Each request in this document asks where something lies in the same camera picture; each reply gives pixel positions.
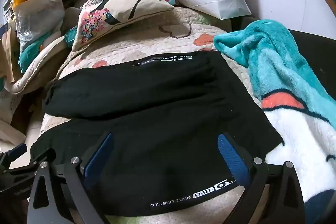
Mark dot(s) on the quilted heart-pattern blanket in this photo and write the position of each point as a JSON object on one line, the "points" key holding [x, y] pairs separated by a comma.
{"points": [[147, 40]]}

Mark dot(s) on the teal fleece blanket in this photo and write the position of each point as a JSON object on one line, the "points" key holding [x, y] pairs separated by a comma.
{"points": [[283, 69]]}

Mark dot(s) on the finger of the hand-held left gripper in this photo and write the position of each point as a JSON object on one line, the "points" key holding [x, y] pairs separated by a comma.
{"points": [[16, 151], [18, 170]]}

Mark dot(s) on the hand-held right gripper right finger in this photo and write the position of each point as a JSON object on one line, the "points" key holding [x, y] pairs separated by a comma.
{"points": [[232, 159]]}

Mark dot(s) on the teal wipes packet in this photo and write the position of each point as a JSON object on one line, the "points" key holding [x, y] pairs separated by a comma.
{"points": [[70, 36]]}

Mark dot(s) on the beige padded cushion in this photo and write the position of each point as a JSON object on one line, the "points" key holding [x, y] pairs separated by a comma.
{"points": [[39, 74]]}

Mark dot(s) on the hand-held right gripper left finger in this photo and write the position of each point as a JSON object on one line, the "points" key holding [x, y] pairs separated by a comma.
{"points": [[98, 157]]}

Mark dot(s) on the floral print cushion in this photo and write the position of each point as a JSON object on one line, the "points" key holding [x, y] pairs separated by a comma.
{"points": [[113, 11]]}

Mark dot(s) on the clear plastic bag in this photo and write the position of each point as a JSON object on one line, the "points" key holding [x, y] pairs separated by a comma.
{"points": [[39, 19]]}

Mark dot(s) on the teal folded cloth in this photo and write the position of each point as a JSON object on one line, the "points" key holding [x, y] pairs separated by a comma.
{"points": [[31, 53]]}

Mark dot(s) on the black pants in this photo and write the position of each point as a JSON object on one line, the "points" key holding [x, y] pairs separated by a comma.
{"points": [[157, 98]]}

